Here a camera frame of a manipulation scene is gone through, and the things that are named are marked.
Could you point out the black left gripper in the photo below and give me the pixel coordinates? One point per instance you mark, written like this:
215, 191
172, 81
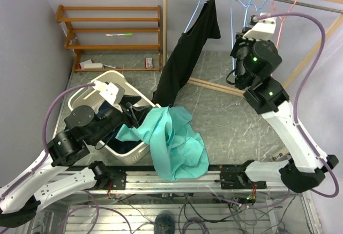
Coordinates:
138, 112

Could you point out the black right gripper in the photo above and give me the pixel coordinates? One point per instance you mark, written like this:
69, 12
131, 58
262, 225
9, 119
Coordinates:
241, 39

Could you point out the black t shirt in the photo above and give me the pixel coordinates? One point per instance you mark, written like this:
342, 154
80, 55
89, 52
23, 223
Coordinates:
185, 55

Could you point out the blue hanger of black shirt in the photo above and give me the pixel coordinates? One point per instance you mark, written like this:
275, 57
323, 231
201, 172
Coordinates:
193, 15

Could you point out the teal t shirt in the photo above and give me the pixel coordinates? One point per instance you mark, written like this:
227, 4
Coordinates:
177, 151

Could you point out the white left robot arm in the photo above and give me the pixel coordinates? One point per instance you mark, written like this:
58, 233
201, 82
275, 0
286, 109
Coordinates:
64, 150

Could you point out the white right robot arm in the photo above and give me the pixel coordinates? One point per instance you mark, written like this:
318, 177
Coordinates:
256, 59

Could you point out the cream plastic laundry basket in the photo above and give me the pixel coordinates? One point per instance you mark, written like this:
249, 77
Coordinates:
91, 97

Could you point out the navy blue garment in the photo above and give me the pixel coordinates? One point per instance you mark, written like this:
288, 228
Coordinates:
120, 147

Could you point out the pink white pen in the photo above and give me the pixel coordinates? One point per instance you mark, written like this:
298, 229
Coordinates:
112, 67

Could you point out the red white small box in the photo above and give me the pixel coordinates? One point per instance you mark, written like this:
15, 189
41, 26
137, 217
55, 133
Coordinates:
148, 63

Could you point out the green white pen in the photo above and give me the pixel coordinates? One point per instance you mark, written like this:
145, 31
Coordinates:
120, 34

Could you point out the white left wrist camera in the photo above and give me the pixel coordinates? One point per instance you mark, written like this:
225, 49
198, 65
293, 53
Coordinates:
111, 93

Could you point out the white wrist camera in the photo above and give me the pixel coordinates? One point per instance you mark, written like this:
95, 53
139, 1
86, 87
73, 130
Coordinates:
111, 93
262, 29

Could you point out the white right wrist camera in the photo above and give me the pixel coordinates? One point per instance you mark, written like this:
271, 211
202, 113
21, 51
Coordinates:
262, 29

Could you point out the pink wire hanger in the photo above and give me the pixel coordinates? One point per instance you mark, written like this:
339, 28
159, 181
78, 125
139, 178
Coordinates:
282, 18

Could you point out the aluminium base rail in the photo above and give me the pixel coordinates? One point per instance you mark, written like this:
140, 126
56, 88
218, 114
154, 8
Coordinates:
100, 179

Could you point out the wooden clothes rack frame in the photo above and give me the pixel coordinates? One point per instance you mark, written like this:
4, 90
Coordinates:
230, 90

